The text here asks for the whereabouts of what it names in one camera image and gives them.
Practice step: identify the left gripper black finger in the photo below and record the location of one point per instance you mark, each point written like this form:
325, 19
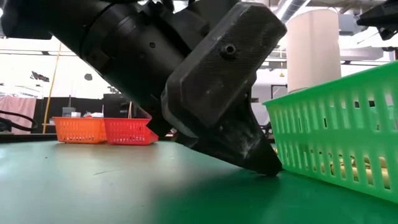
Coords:
242, 146

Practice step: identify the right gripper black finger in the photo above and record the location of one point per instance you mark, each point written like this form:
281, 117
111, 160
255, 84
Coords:
379, 17

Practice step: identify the yellow crayon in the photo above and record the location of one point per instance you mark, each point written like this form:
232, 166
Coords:
373, 175
343, 171

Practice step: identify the green plastic basket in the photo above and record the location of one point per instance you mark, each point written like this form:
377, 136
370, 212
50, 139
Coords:
348, 130

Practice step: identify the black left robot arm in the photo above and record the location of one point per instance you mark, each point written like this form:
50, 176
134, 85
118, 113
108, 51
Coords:
37, 15

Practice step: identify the background black robot arm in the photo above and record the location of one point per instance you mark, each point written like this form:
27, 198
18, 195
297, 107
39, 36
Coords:
269, 129

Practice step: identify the red plastic basket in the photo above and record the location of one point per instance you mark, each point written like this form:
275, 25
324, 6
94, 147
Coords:
127, 132

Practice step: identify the pale box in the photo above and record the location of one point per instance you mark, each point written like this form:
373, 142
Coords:
69, 111

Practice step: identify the orange plastic basket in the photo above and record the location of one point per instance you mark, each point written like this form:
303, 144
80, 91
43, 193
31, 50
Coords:
77, 130

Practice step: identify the black partition panel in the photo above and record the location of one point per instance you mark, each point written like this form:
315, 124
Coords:
56, 107

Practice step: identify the green table mat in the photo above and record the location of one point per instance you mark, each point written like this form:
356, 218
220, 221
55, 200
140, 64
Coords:
93, 186

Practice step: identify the ceiling light strip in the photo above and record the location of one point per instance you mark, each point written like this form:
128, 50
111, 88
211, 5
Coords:
31, 53

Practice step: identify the pink cloth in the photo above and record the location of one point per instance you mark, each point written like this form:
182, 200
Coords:
17, 113

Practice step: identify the silver air duct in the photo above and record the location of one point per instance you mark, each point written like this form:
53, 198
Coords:
292, 6

